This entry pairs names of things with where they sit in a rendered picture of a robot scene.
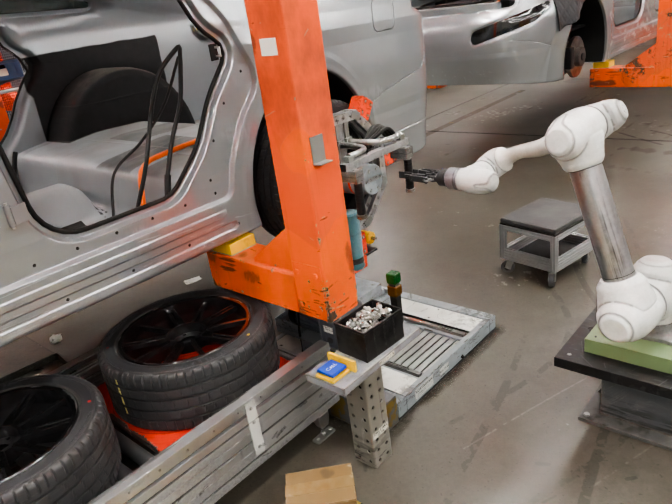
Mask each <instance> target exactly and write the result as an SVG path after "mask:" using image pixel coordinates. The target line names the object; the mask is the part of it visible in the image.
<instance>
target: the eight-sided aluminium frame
mask: <svg viewBox="0 0 672 504"><path fill-rule="evenodd" d="M333 119H334V126H336V125H341V124H343V123H344V122H346V121H348V123H349V124H350V125H351V126H352V127H353V128H354V129H355V130H356V131H357V132H358V133H360V134H361V135H362V136H363V137H364V138H365V135H366V133H367V131H368V129H369V128H370V126H372V125H371V124H370V123H369V122H368V121H367V120H366V119H365V118H364V117H363V116H361V115H360V112H358V111H357V110H356V109H344V110H341V111H339V112H336V113H333ZM381 146H383V144H382V145H372V148H371V149H368V152H370V151H372V150H374V149H377V148H379V147H381ZM370 164H375V165H377V166H379V168H380V169H381V172H382V177H383V178H382V185H381V187H380V189H379V191H378V192H377V193H376V194H374V195H369V194H366V196H365V199H364V200H365V208H366V213H367V216H368V218H366V219H363V220H359V221H360V227H361V230H363V229H364V228H367V227H368V226H370V225H371V222H372V221H373V217H374V214H375V212H376V209H377V207H378V204H379V202H380V199H381V197H382V194H383V192H384V189H385V188H386V184H387V176H386V168H385V158H384V155H383V156H381V157H379V158H377V159H375V160H372V161H370Z"/></svg>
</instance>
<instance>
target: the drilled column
mask: <svg viewBox="0 0 672 504"><path fill-rule="evenodd" d="M346 397H347V404H348V410H349V416H350V423H351V429H352V436H353V442H354V448H355V455H356V459H357V460H359V461H361V462H363V463H365V464H367V465H369V466H371V467H373V468H375V469H377V468H378V467H379V466H380V465H381V464H382V463H383V462H384V461H385V460H386V459H387V458H388V457H389V456H390V455H391V454H392V449H391V441H390V433H389V425H388V417H387V410H386V402H385V394H384V386H383V378H382V370H381V367H380V368H379V369H378V370H377V371H375V372H374V373H373V374H372V375H371V376H369V377H368V378H367V379H366V380H364V381H363V382H362V383H361V384H360V385H358V386H357V387H356V388H355V389H354V390H352V391H351V392H350V393H349V394H348V395H346ZM387 451H388V453H387ZM360 456H361V457H360ZM380 459H381V460H380ZM379 460H380V461H379ZM370 461H371V462H372V463H371V462H370Z"/></svg>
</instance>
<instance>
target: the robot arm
mask: <svg viewBox="0 0 672 504"><path fill-rule="evenodd" d="M627 117H628V110H627V108H626V106H625V104H624V103H623V102H622V101H620V100H617V99H609V100H603V101H601V102H598V103H594V104H590V105H586V106H582V107H579V108H575V109H572V110H570V111H568V112H566V113H564V114H563V115H561V116H559V117H558V118H557V119H556V120H554V121H553V122H552V124H551V125H550V126H549V128H548V130H547V132H546V134H545V136H544V137H543V138H541V139H538V140H536V141H532V142H528V143H525V144H521V145H517V146H514V147H512V148H509V149H505V148H503V147H498V148H493V149H491V150H489V151H488V152H486V153H485V154H484V155H483V156H481V157H480V158H479V159H478V160H477V162H476V163H474V164H473V165H470V166H467V168H456V167H450V168H441V169H428V168H422V170H421V169H419V170H418V169H413V172H405V171H399V178H404V179H410V181H414V182H421V183H425V184H428V181H430V182H437V184H438V185H439V186H445V187H447V188H448V189H456V190H462V191H464V192H467V193H473V194H487V193H491V192H494V191H495V190H496V189H497V187H498V185H499V177H501V176H502V175H503V174H505V173H506V172H508V171H509V170H511V169H512V167H513V163H514V162H516V161H517V160H519V159H522V158H533V157H541V156H544V155H548V154H550V155H551V156H552V157H553V158H555V159H556V160H557V161H558V163H559V164H560V165H561V167H562V169H563V170H564V171H566V172H569V174H570V177H571V180H572V184H573V187H574V190H575V193H576V196H577V200H578V203H579V206H580V209H581V213H582V216H583V219H584V222H585V225H586V229H587V232H588V235H589V238H590V241H591V245H592V248H593V251H594V254H595V257H596V261H597V264H598V267H599V270H600V273H601V277H602V278H601V279H600V281H599V282H598V284H597V287H596V291H597V310H598V311H597V313H596V319H597V324H598V327H599V330H600V331H601V333H602V334H603V335H604V336H605V337H606V338H608V339H609V340H611V341H615V342H634V341H637V340H640V339H643V340H648V341H653V342H658V343H663V344H666V345H669V346H672V260H671V259H669V258H667V257H664V256H659V255H647V256H644V257H642V258H641V259H639V260H638V261H637V262H636V263H635V264H634V265H633V263H632V259H631V256H630V253H629V249H628V246H627V243H626V240H625V236H624V233H623V230H622V226H621V223H620V220H619V217H618V213H617V210H616V207H615V203H614V200H613V197H612V193H611V190H610V187H609V184H608V180H607V177H606V174H605V170H604V167H603V164H602V161H603V160H604V156H605V153H604V139H605V138H607V137H608V136H609V135H610V134H612V132H614V131H616V130H618V129H619V128H620V127H621V126H622V125H623V124H624V123H625V122H626V120H627Z"/></svg>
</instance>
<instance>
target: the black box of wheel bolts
mask: <svg viewBox="0 0 672 504"><path fill-rule="evenodd" d="M334 325H335V329H336V336H337V342H338V348H339V351H340V352H342V353H344V354H347V355H349V356H352V357H354V358H356V359H359V360H361V361H364V362H366V363H369V362H370V361H372V360H373V359H374V358H376V357H377V356H378V355H380V354H381V353H383V352H384V351H385V350H387V349H388V348H389V347H391V346H392V345H394V344H395V343H396V342H398V341H399V340H400V339H402V338H403V337H404V329H403V319H402V308H399V307H396V306H393V305H390V304H387V303H384V302H381V301H377V300H374V299H371V300H369V301H368V302H366V303H365V304H363V305H361V306H360V307H358V308H357V309H355V310H353V311H352V312H350V313H349V314H347V315H346V316H344V317H342V318H341V319H339V320H338V321H336V322H334Z"/></svg>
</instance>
